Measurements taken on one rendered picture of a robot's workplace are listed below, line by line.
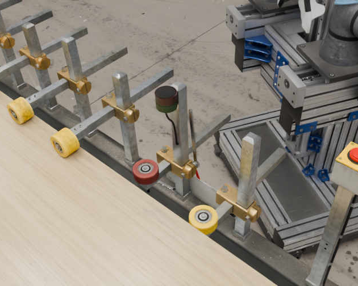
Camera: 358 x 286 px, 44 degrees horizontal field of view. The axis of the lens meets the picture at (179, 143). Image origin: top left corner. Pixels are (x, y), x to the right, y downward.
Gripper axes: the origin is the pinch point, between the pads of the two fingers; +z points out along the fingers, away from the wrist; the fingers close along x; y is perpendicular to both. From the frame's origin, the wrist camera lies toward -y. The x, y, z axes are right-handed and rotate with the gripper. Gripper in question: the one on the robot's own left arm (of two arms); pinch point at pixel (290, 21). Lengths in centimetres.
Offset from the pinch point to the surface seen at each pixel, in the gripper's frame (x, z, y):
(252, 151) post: -20.9, 22.0, -18.3
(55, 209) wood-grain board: -6, 42, -71
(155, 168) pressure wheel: -1, 41, -40
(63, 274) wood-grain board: -27, 42, -71
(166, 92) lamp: 0.2, 14.2, -34.4
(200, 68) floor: 170, 132, 36
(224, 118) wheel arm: 18, 46, -9
